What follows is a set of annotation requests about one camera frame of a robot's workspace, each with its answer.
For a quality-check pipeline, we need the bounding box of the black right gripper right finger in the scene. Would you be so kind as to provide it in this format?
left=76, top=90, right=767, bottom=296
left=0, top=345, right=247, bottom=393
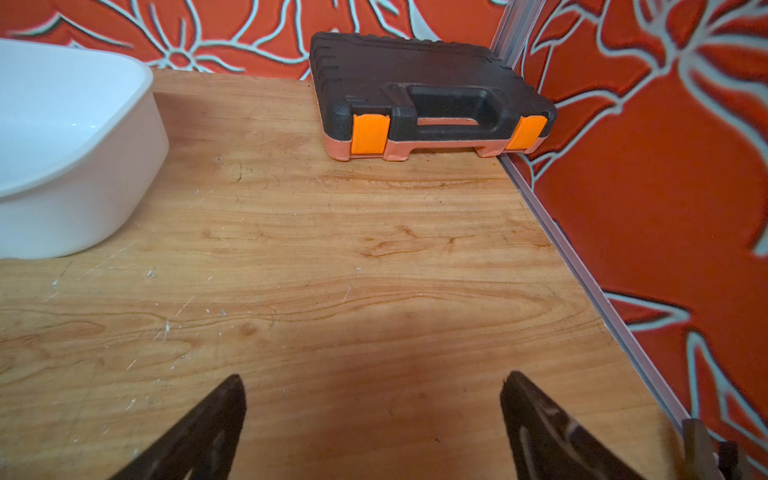
left=500, top=371, right=641, bottom=480

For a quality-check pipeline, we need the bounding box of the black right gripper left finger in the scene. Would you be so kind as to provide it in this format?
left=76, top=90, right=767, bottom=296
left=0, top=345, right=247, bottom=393
left=113, top=374, right=247, bottom=479

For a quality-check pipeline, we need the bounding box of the white plastic storage box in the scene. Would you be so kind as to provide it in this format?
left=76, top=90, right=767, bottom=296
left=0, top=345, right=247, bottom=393
left=1, top=39, right=169, bottom=260

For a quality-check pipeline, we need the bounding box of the black orange tool case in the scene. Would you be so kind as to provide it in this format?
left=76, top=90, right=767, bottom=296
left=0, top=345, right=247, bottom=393
left=309, top=32, right=557, bottom=161

